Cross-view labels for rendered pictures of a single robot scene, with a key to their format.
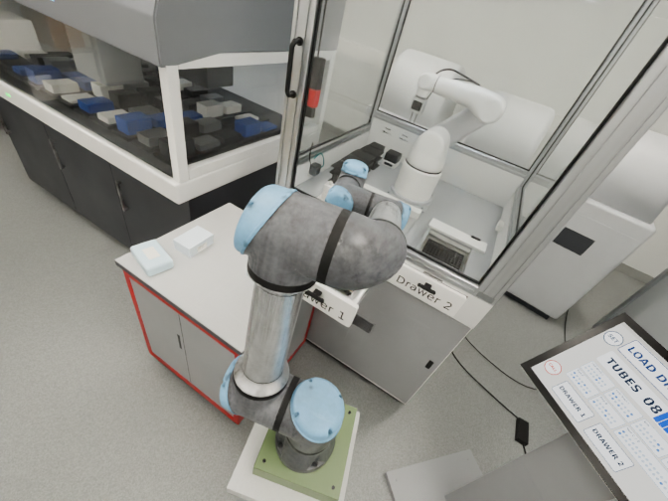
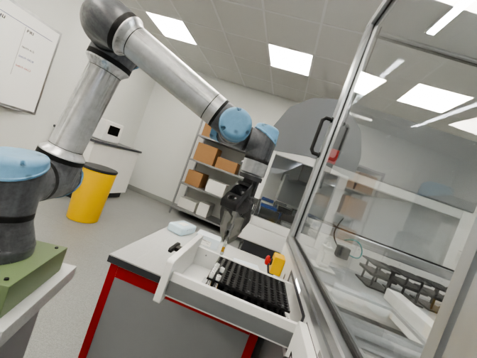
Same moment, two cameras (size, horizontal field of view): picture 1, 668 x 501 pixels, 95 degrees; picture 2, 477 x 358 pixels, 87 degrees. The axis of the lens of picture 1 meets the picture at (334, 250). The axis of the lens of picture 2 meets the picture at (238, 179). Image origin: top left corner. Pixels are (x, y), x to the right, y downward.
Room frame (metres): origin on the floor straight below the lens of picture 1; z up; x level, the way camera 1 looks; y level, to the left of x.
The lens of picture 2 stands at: (0.61, -0.72, 1.18)
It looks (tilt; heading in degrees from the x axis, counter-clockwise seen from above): 2 degrees down; 76
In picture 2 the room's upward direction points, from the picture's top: 20 degrees clockwise
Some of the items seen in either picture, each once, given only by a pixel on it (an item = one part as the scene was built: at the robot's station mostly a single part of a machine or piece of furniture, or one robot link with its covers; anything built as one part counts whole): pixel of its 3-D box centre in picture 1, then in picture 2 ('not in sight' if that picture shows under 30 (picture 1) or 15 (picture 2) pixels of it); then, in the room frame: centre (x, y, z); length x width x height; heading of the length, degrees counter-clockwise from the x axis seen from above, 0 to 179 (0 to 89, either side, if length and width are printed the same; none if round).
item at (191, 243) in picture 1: (194, 241); (208, 239); (0.89, 0.57, 0.79); 0.13 x 0.09 x 0.05; 163
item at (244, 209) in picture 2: not in sight; (245, 194); (0.83, 0.01, 1.12); 0.09 x 0.08 x 0.12; 57
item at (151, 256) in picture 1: (152, 256); (182, 227); (0.75, 0.65, 0.78); 0.15 x 0.10 x 0.04; 56
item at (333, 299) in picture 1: (318, 295); (182, 262); (0.72, 0.01, 0.87); 0.29 x 0.02 x 0.11; 70
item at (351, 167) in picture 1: (351, 181); (261, 143); (0.82, 0.01, 1.28); 0.09 x 0.08 x 0.11; 173
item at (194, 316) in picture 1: (233, 315); (179, 334); (0.88, 0.39, 0.38); 0.62 x 0.58 x 0.76; 70
